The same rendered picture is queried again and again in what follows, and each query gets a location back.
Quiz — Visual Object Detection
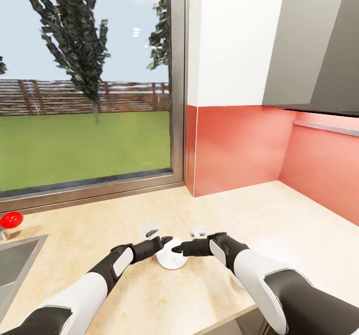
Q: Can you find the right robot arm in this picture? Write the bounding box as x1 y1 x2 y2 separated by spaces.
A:
171 228 359 335

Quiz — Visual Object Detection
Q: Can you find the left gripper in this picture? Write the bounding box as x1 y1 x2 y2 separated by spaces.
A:
140 236 174 260

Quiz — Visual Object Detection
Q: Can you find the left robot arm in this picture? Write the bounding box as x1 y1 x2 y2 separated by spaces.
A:
1 224 174 335

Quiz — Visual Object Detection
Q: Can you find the coffee cup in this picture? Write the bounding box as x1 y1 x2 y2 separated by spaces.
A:
230 272 244 288

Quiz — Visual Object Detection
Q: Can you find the saucer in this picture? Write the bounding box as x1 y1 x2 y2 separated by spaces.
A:
157 238 188 269

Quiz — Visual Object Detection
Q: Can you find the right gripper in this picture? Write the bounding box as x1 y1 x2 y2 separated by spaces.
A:
171 239 204 257

